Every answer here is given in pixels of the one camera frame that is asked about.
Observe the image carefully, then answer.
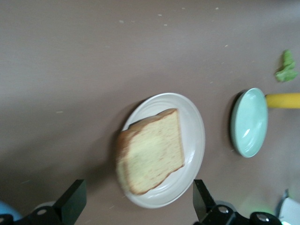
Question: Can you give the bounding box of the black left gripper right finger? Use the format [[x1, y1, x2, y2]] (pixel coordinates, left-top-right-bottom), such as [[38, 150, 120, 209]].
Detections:
[[192, 179, 282, 225]]

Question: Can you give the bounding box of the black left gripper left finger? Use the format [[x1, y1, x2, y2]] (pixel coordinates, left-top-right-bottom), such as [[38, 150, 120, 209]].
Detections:
[[0, 179, 87, 225]]

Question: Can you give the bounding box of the toasted bread slice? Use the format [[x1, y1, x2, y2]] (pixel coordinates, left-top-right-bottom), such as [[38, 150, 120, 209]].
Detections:
[[116, 108, 186, 196]]

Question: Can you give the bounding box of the yellow squeeze bottle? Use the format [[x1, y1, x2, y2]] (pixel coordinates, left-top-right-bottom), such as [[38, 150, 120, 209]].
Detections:
[[264, 92, 300, 109]]

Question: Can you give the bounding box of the green lettuce leaf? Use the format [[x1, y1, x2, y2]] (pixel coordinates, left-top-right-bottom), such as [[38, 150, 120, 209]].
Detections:
[[274, 49, 299, 83]]

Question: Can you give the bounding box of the blue plate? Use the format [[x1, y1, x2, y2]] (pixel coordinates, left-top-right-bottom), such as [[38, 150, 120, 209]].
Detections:
[[0, 200, 23, 220]]

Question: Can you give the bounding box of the beige plate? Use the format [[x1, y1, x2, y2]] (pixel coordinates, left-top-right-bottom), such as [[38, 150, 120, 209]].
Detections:
[[121, 92, 206, 209]]

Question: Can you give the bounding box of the mint green plate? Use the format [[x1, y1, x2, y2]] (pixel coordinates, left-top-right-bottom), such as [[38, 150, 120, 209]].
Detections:
[[230, 88, 269, 158]]

